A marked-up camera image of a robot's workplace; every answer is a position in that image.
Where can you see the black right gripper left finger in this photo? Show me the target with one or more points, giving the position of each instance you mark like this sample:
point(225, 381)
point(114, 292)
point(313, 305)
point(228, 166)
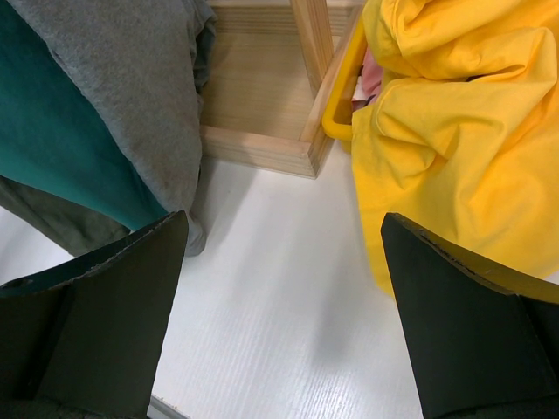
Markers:
point(84, 338)

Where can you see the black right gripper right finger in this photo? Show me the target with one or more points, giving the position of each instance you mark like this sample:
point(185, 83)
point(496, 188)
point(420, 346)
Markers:
point(482, 338)

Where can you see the olive green shorts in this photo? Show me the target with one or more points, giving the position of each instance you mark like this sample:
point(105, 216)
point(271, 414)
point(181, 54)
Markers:
point(75, 228)

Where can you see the yellow shorts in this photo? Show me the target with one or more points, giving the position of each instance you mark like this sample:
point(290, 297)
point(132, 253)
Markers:
point(463, 138)

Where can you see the teal green shorts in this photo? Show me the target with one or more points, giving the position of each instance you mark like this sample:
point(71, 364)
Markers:
point(53, 140)

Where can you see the pink floral shorts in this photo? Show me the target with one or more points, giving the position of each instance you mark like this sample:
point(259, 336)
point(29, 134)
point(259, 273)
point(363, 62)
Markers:
point(369, 83)

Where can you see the grey shorts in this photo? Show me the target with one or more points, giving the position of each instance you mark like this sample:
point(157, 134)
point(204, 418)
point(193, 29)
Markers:
point(142, 65)

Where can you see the yellow plastic tray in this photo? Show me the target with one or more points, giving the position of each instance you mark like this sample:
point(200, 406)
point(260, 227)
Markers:
point(337, 117)

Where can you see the wooden clothes rack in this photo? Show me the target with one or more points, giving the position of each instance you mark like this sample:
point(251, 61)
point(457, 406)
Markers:
point(272, 71)

